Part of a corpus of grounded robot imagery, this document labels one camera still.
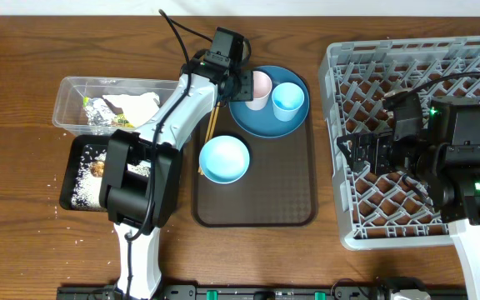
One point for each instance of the white napkin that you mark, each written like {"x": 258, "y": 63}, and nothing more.
{"x": 137, "y": 109}

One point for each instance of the dark brown serving tray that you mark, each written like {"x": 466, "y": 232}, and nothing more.
{"x": 278, "y": 189}

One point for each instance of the clear plastic bin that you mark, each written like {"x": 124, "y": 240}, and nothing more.
{"x": 68, "y": 112}

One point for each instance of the brown mushroom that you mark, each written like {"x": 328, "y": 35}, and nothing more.
{"x": 97, "y": 168}

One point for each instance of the pink plastic cup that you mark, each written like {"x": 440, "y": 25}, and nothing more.
{"x": 262, "y": 87}

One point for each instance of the black plastic tray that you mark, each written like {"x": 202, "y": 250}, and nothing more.
{"x": 67, "y": 183}

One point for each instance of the grey plastic dishwasher rack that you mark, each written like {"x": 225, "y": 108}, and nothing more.
{"x": 388, "y": 211}

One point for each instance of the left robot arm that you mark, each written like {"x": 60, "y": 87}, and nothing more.
{"x": 193, "y": 98}

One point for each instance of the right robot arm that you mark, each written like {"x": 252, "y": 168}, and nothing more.
{"x": 441, "y": 150}

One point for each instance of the foil and yellow snack wrapper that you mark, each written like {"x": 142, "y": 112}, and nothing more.
{"x": 100, "y": 114}

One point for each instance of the pile of white rice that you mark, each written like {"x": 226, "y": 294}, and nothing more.
{"x": 85, "y": 193}

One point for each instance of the light blue bowl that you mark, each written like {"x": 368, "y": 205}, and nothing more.
{"x": 224, "y": 159}

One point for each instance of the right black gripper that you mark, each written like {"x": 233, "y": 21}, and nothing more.
{"x": 370, "y": 151}

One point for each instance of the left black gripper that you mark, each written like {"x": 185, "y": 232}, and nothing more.
{"x": 242, "y": 86}

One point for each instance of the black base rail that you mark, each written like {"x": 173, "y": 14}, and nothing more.
{"x": 190, "y": 292}

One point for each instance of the wooden chopstick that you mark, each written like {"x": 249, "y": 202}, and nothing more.
{"x": 211, "y": 125}
{"x": 214, "y": 121}

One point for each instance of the light blue plastic cup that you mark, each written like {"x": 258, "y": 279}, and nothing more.
{"x": 287, "y": 99}

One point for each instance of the dark blue round plate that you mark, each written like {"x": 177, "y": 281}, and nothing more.
{"x": 263, "y": 123}

